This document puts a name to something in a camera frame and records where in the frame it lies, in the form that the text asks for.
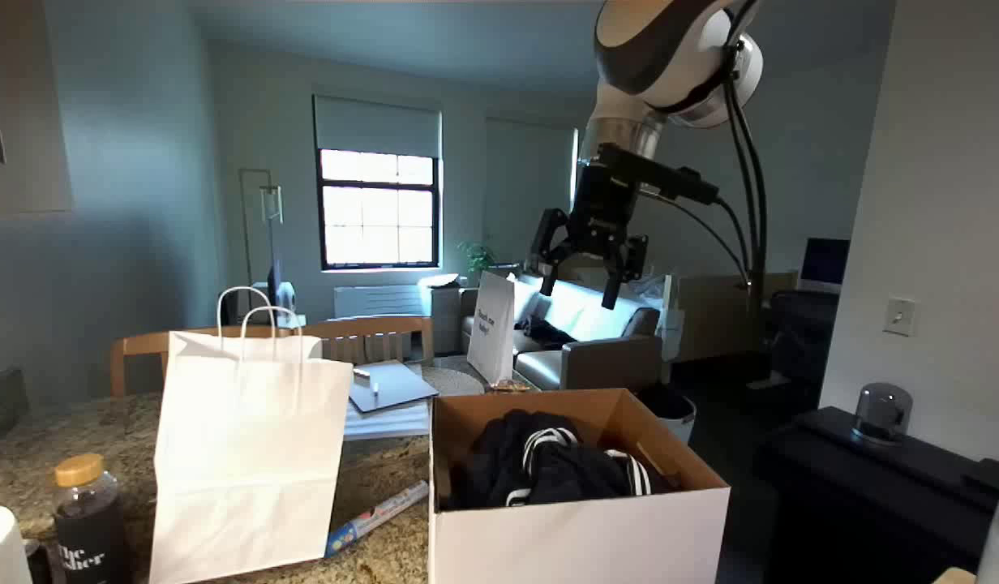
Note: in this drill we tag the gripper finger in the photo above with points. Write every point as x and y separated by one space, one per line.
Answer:
548 239
627 268

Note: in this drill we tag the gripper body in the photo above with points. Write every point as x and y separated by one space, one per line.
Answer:
601 207

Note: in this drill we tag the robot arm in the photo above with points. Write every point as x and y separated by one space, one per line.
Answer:
653 49

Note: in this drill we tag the black jacket with white stripes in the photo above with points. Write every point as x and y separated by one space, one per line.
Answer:
548 466

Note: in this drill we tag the white storage box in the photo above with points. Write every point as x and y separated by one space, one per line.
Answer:
580 535

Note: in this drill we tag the green potted plant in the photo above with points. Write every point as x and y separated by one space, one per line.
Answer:
477 258

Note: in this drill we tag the grey sofa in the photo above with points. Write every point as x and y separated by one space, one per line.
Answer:
597 349

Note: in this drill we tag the black cloth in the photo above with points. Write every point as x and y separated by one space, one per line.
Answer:
544 332

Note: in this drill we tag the wooden desk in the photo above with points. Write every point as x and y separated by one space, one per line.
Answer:
714 316

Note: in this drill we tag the small white paper bag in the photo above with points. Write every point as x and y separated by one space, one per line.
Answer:
491 328

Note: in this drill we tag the white trash bin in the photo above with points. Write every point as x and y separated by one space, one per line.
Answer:
674 410

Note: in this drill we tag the round woven placemat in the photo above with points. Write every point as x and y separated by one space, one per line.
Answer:
455 381

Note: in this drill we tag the window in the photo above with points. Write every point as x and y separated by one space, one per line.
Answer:
378 209

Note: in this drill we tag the black office chair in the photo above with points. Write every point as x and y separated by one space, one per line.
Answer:
803 332

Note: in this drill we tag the monitor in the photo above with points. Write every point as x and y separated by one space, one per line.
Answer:
824 261

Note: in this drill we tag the wooden chair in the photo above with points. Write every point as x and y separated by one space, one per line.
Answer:
370 331
135 349

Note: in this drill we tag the window blind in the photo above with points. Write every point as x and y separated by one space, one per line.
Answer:
376 126

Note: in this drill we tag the grey laptop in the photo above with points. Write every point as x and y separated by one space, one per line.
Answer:
394 385

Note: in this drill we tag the stack of white papers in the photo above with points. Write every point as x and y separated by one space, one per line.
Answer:
390 423

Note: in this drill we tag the floor lamp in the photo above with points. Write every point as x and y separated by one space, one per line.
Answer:
268 203

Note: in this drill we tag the white and blue tube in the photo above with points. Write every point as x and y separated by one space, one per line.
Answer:
378 515

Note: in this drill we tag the black cabinet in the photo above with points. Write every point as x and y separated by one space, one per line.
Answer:
864 503

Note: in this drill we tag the large white paper bag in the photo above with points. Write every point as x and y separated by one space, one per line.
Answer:
248 454

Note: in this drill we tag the dark bottle with yellow cap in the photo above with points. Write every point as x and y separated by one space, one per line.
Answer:
90 527

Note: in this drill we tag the white paper towel roll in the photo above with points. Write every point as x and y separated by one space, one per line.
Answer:
1 547

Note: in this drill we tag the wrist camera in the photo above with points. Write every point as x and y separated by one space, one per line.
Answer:
662 177

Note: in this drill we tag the white wall heater unit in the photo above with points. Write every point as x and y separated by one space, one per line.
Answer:
378 300

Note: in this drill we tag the wall switch plate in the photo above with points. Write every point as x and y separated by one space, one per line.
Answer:
899 316

